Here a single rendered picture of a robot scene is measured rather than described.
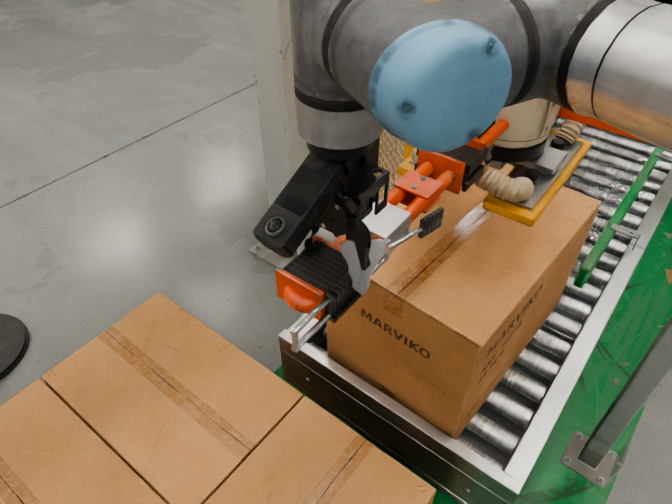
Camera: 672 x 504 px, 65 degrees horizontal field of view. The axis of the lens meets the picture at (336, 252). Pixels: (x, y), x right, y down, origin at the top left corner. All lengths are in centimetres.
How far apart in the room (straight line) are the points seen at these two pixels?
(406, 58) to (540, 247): 96
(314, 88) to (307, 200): 12
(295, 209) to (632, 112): 31
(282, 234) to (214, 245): 215
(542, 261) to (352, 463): 64
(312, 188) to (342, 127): 8
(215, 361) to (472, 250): 76
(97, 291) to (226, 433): 138
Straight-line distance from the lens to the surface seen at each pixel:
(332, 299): 63
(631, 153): 258
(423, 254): 119
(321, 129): 52
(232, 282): 247
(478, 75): 38
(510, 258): 123
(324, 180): 55
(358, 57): 40
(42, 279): 279
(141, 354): 159
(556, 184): 112
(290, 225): 54
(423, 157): 88
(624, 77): 41
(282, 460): 134
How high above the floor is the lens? 175
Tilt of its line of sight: 43 degrees down
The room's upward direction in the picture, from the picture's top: straight up
